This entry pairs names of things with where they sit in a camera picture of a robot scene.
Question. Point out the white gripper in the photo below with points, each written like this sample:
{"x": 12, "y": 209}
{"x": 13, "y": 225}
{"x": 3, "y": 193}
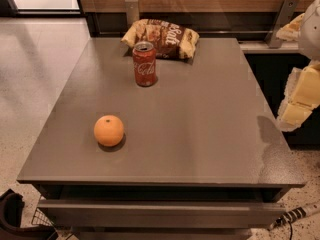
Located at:
{"x": 310, "y": 34}

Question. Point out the metal bracket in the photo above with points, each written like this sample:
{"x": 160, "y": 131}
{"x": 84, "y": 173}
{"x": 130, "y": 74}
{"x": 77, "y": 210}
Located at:
{"x": 283, "y": 17}
{"x": 132, "y": 11}

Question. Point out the dark brown chair part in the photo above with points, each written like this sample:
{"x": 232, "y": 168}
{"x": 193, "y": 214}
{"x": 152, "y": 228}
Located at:
{"x": 11, "y": 207}

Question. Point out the brown chip bag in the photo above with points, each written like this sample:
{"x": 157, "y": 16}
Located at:
{"x": 170, "y": 40}

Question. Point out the left metal bracket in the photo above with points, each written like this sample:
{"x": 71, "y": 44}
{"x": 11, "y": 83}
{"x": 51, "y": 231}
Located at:
{"x": 132, "y": 11}

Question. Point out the red cola can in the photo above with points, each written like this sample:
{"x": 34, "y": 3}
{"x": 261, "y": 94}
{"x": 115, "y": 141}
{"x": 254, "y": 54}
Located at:
{"x": 144, "y": 61}

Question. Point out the orange fruit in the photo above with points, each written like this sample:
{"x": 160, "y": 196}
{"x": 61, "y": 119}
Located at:
{"x": 109, "y": 130}

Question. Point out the wire basket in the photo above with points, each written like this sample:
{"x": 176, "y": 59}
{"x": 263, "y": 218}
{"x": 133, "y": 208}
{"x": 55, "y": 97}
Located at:
{"x": 39, "y": 218}

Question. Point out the right metal bracket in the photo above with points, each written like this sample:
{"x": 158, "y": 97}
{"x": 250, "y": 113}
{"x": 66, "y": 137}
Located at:
{"x": 283, "y": 17}

